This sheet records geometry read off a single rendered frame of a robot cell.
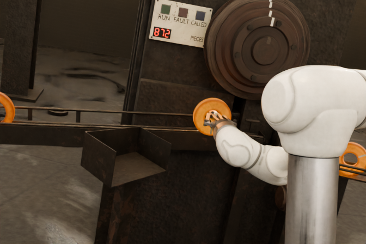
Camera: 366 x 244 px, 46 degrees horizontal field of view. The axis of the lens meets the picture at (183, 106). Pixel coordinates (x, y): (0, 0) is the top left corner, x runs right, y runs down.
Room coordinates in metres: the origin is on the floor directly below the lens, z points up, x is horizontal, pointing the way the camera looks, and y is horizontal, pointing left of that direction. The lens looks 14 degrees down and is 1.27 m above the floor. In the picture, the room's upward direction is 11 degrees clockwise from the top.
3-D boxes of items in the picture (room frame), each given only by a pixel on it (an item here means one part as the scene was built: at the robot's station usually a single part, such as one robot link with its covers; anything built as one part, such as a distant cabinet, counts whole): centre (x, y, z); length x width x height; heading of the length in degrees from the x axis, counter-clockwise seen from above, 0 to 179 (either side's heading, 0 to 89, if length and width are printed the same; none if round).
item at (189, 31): (1.97, 0.08, 1.15); 0.26 x 0.02 x 0.18; 101
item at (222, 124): (1.45, -0.17, 0.83); 0.09 x 0.06 x 0.09; 101
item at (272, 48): (1.83, -0.29, 1.11); 0.28 x 0.06 x 0.28; 101
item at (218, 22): (1.93, -0.27, 1.11); 0.47 x 0.06 x 0.47; 101
